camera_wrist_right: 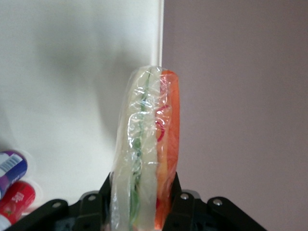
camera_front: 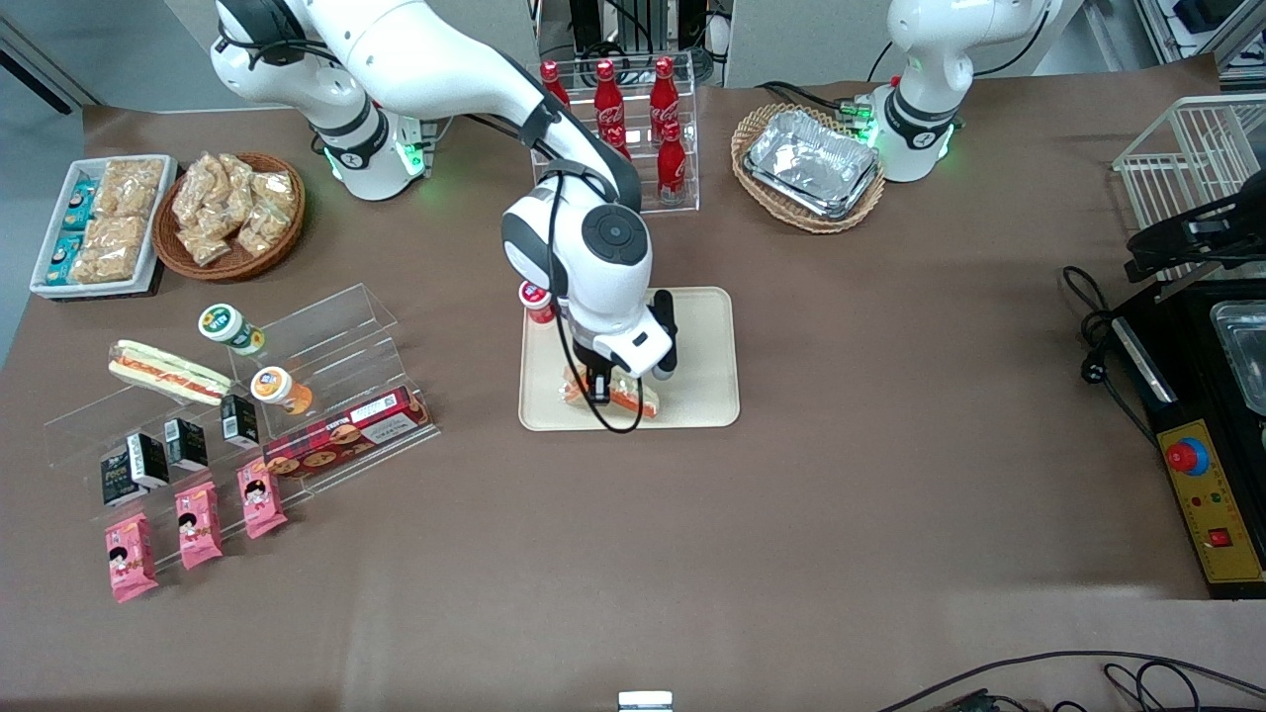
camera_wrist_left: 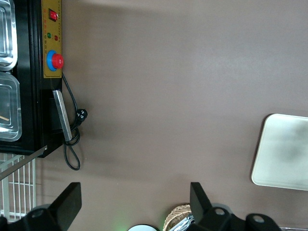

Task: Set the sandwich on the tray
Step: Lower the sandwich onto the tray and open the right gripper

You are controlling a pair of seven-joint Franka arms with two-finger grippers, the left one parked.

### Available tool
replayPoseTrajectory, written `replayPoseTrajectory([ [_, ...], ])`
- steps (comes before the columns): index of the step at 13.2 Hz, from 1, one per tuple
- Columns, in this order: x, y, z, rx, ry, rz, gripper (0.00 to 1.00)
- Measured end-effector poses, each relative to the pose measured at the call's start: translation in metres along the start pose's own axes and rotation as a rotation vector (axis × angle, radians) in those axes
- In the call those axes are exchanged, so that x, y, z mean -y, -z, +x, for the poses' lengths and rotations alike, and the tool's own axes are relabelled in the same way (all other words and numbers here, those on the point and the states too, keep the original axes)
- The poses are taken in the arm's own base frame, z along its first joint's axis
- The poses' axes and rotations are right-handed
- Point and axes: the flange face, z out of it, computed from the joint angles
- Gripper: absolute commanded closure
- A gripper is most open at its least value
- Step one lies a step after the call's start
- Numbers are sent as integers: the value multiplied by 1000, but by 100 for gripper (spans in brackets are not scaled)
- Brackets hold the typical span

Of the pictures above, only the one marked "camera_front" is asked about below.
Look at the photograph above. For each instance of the teal snack packet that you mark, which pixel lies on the teal snack packet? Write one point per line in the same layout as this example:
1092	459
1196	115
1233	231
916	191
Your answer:
79	203
64	259

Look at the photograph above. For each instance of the red rocker switch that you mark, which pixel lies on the red rocker switch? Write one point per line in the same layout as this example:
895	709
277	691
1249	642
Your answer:
1220	538

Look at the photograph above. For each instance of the orange lidded gum jar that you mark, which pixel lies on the orange lidded gum jar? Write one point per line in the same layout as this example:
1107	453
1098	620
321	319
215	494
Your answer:
280	389

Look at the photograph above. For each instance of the bagged crispy snack block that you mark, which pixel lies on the bagged crispy snack block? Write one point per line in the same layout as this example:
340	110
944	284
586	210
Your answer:
111	252
131	186

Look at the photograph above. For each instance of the small black snack box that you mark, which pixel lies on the small black snack box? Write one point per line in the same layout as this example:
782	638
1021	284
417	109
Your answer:
150	460
119	480
186	445
239	420

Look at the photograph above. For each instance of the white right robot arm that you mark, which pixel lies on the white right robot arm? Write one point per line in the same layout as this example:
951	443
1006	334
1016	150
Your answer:
415	49

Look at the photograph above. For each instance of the small red cola bottle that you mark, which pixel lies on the small red cola bottle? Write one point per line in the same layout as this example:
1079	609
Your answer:
672	163
606	99
539	302
621	143
552	84
664	94

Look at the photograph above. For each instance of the pink snack packet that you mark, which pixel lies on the pink snack packet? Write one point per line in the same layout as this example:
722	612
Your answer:
262	501
199	524
131	559

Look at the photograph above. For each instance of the small silver device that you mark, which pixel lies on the small silver device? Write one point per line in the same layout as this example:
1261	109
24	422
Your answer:
645	702

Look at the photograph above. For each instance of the dark background equipment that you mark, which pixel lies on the dark background equipment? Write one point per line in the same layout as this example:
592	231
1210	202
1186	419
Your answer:
633	30

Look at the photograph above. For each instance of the triangle sandwich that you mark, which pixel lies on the triangle sandwich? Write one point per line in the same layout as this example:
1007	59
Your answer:
633	400
168	374

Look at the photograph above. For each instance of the stacked foil containers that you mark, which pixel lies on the stacked foil containers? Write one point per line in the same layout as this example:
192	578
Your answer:
811	163

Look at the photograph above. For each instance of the clear acrylic tiered display rack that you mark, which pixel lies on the clear acrylic tiered display rack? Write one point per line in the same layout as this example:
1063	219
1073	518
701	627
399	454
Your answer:
326	326

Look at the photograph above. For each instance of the cream plastic tray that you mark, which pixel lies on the cream plastic tray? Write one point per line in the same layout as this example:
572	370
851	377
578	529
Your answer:
702	356

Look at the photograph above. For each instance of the light tan wicker basket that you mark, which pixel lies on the light tan wicker basket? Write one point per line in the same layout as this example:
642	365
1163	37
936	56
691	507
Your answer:
811	222

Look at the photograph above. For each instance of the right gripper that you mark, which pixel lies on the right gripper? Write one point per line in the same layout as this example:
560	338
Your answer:
599	380

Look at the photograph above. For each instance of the background metal shelving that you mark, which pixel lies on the background metal shelving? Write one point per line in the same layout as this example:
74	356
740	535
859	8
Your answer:
1197	25

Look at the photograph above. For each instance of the clear bagged rice crisp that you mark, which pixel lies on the clear bagged rice crisp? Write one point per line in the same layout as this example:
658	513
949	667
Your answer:
206	245
239	173
275	190
198	188
265	229

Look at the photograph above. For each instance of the black appliance with yellow panel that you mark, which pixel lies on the black appliance with yellow panel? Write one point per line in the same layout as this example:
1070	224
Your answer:
1187	376

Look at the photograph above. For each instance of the red plaid cookie box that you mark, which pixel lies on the red plaid cookie box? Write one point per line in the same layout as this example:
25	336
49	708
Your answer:
346	437

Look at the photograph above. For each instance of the steel food container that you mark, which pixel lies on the steel food container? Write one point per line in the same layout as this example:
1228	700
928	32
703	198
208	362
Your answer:
1246	346

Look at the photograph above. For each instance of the dark brown wicker basket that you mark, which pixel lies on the dark brown wicker basket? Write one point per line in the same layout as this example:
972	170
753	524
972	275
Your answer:
223	273

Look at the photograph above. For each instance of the green lidded gum jar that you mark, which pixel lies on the green lidded gum jar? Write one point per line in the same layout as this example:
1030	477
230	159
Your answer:
229	328

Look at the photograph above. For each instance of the clear acrylic bottle rack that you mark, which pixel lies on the clear acrylic bottle rack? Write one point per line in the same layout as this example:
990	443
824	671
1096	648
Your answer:
692	148

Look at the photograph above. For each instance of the white rectangular bin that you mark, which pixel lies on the white rectangular bin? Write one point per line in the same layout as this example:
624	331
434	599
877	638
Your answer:
99	290

